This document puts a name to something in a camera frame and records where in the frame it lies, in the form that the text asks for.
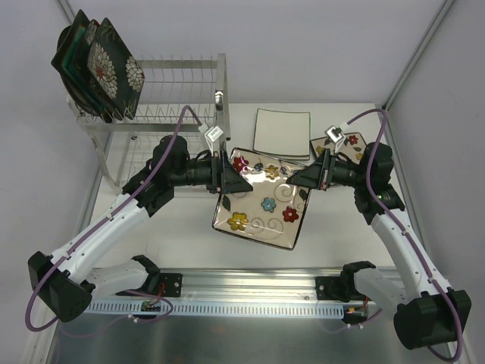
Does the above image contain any cream floral square plate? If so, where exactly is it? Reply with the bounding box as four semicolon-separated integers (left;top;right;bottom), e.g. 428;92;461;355
212;148;310;251

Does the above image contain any round silver-rimmed cream plate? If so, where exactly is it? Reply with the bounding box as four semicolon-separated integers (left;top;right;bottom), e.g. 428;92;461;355
56;26;101;117

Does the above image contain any dark square teal-centre plate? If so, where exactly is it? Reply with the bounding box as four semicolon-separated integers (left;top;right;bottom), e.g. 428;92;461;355
51;10;89;102

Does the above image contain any black chrysanthemum square plate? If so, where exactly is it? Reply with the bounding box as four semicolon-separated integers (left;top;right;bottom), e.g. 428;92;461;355
76;19;123;123

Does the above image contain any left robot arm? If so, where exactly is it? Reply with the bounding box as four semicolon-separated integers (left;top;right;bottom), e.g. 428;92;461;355
27;135;253;322

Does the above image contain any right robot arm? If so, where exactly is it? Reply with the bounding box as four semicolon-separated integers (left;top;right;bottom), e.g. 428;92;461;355
287;143;471;350

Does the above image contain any stainless steel dish rack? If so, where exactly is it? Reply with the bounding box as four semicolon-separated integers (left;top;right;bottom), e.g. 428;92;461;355
67;53;231;192

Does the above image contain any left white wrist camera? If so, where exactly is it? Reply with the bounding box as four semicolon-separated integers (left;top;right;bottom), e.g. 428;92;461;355
198;124;224;155

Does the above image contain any aluminium frame rail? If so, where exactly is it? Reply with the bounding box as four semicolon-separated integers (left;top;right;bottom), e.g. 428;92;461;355
45;265;455;306

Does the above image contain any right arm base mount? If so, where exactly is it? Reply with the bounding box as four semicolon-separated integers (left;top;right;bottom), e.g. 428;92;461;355
314;276;352;303

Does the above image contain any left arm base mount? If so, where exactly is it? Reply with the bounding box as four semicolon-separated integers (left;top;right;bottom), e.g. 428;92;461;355
157;272;183;298

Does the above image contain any white slotted cable duct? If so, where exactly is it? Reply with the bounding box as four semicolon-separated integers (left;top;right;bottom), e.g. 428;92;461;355
85;299;345;320

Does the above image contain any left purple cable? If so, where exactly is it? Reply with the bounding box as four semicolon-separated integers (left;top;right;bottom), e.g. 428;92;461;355
24;105;208;331

